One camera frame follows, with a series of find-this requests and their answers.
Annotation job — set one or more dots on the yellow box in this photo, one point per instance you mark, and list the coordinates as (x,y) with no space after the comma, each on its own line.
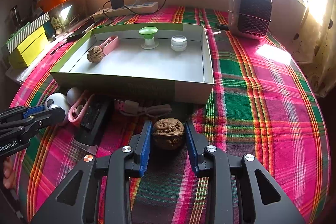
(28,50)

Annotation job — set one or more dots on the cream dotted curtain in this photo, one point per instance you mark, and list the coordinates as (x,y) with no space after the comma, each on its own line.
(315,52)

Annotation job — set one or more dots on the small clear round jar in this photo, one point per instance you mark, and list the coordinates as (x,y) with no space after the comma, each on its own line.
(178,43)

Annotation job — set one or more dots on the pink clip with green insert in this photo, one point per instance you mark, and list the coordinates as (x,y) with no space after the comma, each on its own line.
(109,45)

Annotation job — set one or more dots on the white panda face gadget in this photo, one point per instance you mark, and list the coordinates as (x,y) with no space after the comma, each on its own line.
(59,100)

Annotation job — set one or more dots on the black smartphone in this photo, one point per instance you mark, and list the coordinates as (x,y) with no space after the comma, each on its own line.
(81,31)

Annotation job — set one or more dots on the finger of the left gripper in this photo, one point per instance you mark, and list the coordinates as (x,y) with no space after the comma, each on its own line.
(29,127)
(19,113)

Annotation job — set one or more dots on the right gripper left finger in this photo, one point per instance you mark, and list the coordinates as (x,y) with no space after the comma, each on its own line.
(76,198)

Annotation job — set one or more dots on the black charger adapter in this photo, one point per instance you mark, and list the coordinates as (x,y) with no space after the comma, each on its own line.
(117,4)

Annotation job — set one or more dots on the white power strip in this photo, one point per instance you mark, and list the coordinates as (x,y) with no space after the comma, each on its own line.
(145,8)

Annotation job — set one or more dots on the striped green white box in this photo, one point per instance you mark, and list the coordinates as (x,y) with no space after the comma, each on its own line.
(25,31)

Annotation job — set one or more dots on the green top white stand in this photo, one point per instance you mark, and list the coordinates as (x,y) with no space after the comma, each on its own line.
(148,36)

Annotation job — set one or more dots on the shallow green white cardboard box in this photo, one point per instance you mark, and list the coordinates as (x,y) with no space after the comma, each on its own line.
(131,72)

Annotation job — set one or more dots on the pink carabiner clip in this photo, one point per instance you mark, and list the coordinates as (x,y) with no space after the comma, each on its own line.
(79,108)

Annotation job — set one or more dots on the pink green plaid bedsheet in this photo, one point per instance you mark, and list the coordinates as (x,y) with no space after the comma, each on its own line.
(258,106)

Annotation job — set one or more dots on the small silver black heater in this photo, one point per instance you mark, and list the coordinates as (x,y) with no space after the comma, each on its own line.
(249,18)

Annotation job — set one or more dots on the brown walnut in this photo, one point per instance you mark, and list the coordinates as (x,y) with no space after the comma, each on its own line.
(95,54)
(168,133)

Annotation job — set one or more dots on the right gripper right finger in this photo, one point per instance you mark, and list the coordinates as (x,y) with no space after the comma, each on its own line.
(260,198)

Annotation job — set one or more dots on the small white egg gadget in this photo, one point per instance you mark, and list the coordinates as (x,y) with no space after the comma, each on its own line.
(73,95)

